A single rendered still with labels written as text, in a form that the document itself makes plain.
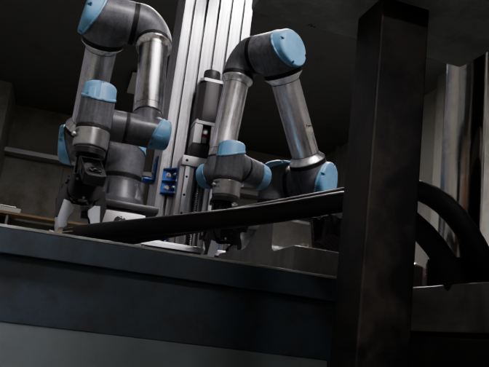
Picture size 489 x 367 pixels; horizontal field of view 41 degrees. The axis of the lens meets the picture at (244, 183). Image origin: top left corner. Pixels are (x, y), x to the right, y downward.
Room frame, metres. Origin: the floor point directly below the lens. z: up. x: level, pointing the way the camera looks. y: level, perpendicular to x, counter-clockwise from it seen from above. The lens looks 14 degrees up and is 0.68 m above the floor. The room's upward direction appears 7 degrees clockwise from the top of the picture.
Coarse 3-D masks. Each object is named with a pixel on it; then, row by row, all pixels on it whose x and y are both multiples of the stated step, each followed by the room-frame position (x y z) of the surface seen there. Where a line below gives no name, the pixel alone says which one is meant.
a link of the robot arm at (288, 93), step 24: (264, 48) 1.77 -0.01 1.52; (288, 48) 1.75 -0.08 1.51; (264, 72) 1.82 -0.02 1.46; (288, 72) 1.79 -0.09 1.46; (288, 96) 1.84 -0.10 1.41; (288, 120) 1.88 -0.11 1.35; (288, 144) 1.95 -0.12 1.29; (312, 144) 1.93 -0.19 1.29; (312, 168) 1.94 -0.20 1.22; (288, 192) 2.03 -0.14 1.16; (312, 192) 1.97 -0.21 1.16
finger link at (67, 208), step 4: (64, 200) 1.35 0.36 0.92; (64, 204) 1.35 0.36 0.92; (68, 204) 1.35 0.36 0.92; (60, 208) 1.34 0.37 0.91; (64, 208) 1.35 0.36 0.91; (68, 208) 1.35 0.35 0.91; (72, 208) 1.35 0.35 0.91; (60, 212) 1.34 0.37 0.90; (64, 212) 1.35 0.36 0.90; (68, 212) 1.35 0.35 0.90; (72, 212) 1.35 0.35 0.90; (60, 216) 1.35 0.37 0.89; (64, 216) 1.35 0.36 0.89; (56, 220) 1.34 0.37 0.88; (60, 220) 1.35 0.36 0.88; (64, 220) 1.35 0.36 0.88; (56, 224) 1.35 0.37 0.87; (60, 224) 1.35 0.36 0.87; (64, 224) 1.35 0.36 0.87; (56, 228) 1.35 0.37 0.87
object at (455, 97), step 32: (448, 64) 0.93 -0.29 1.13; (480, 64) 0.91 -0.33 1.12; (448, 96) 0.93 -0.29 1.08; (480, 96) 0.91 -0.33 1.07; (448, 128) 0.92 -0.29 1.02; (480, 128) 0.91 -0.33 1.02; (448, 160) 0.92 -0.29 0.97; (480, 160) 0.91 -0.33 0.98; (448, 192) 0.92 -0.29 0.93; (480, 192) 0.91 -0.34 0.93; (480, 224) 0.91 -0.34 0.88
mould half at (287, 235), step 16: (272, 224) 1.27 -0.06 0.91; (288, 224) 1.28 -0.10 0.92; (304, 224) 1.29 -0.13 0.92; (256, 240) 1.36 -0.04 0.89; (272, 240) 1.27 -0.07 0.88; (288, 240) 1.28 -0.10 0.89; (304, 240) 1.29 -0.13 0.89; (224, 256) 1.58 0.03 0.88; (240, 256) 1.45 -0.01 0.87; (256, 256) 1.35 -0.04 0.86; (272, 256) 1.26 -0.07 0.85; (288, 256) 1.18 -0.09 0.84; (304, 256) 1.16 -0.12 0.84; (320, 256) 1.17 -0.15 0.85; (336, 256) 1.18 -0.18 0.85; (320, 272) 1.17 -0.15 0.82; (336, 272) 1.18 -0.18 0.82; (416, 272) 1.22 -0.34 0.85
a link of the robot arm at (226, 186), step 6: (216, 180) 1.68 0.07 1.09; (222, 180) 1.67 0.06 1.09; (228, 180) 1.67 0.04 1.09; (216, 186) 1.68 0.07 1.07; (222, 186) 1.67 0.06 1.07; (228, 186) 1.67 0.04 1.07; (234, 186) 1.67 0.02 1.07; (240, 186) 1.69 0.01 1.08; (216, 192) 1.67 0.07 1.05; (222, 192) 1.67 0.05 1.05; (228, 192) 1.67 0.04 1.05; (234, 192) 1.67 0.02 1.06
